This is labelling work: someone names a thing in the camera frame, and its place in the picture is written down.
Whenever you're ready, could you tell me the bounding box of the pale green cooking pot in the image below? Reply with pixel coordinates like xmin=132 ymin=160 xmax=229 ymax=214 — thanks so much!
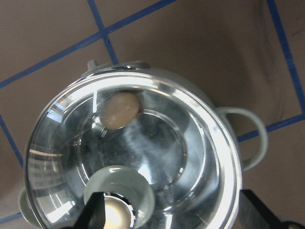
xmin=18 ymin=59 xmax=269 ymax=229

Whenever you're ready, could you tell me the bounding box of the brown paper table mat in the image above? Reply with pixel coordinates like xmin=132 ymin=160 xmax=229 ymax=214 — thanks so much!
xmin=0 ymin=0 xmax=305 ymax=229

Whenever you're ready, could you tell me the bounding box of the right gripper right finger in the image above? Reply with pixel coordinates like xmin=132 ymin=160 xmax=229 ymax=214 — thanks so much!
xmin=240 ymin=189 xmax=286 ymax=229

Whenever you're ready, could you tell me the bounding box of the glass pot lid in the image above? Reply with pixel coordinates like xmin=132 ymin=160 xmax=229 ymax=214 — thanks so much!
xmin=23 ymin=73 xmax=243 ymax=229

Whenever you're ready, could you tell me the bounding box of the brown egg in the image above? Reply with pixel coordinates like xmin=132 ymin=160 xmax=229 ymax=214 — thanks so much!
xmin=100 ymin=93 xmax=140 ymax=130

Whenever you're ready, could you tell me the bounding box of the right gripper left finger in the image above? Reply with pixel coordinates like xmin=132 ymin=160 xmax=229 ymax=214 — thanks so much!
xmin=72 ymin=192 xmax=106 ymax=229

